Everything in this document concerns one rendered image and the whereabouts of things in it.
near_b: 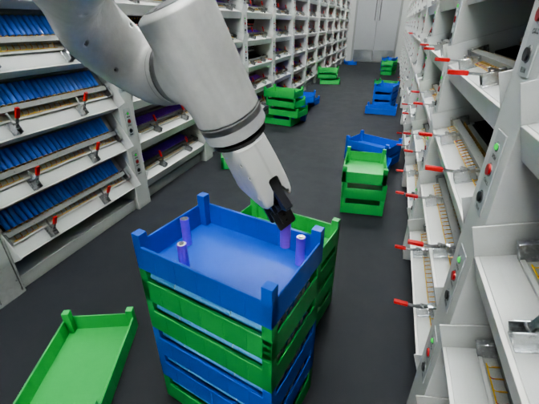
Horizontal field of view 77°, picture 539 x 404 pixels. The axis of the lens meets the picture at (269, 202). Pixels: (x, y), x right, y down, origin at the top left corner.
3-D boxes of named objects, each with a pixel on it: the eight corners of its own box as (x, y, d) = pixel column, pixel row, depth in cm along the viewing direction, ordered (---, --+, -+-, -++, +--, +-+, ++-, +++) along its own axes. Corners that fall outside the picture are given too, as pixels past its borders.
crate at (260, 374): (151, 326, 73) (144, 298, 69) (211, 273, 88) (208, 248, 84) (271, 394, 59) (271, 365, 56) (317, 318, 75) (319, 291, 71)
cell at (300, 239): (293, 264, 65) (294, 236, 62) (297, 259, 67) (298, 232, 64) (301, 268, 65) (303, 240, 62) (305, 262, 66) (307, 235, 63)
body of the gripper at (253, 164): (197, 131, 47) (232, 190, 54) (226, 153, 39) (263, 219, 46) (241, 103, 48) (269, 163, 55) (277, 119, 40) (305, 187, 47)
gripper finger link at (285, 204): (252, 160, 45) (252, 175, 50) (288, 205, 43) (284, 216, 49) (259, 155, 45) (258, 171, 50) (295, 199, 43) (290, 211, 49)
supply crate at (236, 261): (138, 268, 65) (130, 233, 61) (205, 220, 81) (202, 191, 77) (271, 331, 52) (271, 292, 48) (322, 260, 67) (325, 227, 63)
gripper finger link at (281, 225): (262, 199, 50) (277, 229, 54) (273, 208, 47) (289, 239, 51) (279, 187, 50) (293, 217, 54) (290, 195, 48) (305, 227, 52)
